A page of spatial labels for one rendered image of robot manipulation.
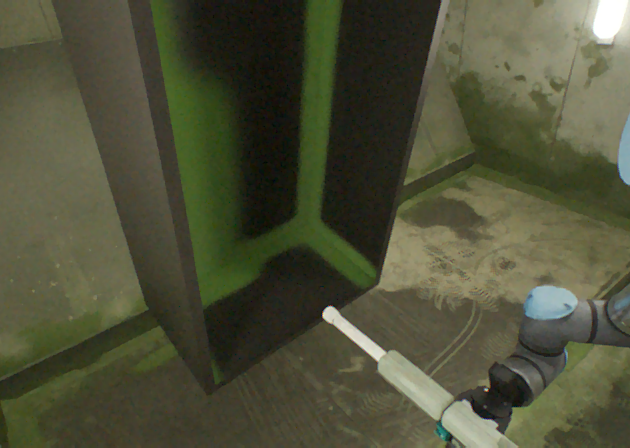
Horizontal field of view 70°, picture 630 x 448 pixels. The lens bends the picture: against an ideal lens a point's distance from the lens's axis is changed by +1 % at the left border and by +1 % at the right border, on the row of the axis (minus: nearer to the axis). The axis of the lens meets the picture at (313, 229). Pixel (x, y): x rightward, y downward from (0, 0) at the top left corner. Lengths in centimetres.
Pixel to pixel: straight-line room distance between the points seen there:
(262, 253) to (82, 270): 76
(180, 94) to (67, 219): 100
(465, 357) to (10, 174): 179
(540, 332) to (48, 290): 162
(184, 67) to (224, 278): 65
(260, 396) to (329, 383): 25
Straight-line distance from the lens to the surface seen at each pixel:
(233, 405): 168
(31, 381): 199
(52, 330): 193
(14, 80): 209
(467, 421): 87
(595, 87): 263
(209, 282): 139
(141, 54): 60
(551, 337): 104
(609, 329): 106
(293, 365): 174
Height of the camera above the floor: 138
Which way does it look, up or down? 33 degrees down
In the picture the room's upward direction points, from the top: 5 degrees counter-clockwise
